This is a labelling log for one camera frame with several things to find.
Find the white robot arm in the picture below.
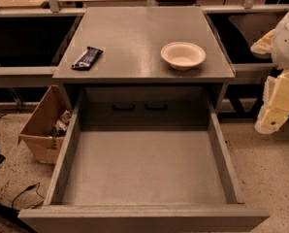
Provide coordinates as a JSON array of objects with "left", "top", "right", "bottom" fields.
[{"left": 250, "top": 12, "right": 289, "bottom": 134}]

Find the black stand leg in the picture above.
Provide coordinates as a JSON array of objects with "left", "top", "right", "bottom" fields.
[{"left": 0, "top": 204, "right": 37, "bottom": 233}]

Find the black floor cable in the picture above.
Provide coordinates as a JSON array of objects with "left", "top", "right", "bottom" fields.
[{"left": 11, "top": 182, "right": 46, "bottom": 210}]

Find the white paper bowl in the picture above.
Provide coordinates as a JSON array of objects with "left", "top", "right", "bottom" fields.
[{"left": 160, "top": 42, "right": 207, "bottom": 71}]

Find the dark blue snack bar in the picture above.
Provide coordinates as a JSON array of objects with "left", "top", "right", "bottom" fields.
[{"left": 72, "top": 47, "right": 103, "bottom": 71}]

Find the trash in cardboard box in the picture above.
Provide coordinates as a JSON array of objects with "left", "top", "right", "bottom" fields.
[{"left": 48, "top": 111, "right": 71, "bottom": 138}]

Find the grey top drawer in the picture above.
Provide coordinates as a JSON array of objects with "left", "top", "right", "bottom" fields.
[{"left": 19, "top": 96, "right": 270, "bottom": 233}]

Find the brown cardboard box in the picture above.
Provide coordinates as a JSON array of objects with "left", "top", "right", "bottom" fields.
[{"left": 18, "top": 85, "right": 69, "bottom": 163}]

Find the grey drawer cabinet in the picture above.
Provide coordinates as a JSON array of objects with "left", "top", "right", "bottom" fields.
[{"left": 53, "top": 7, "right": 235, "bottom": 113}]

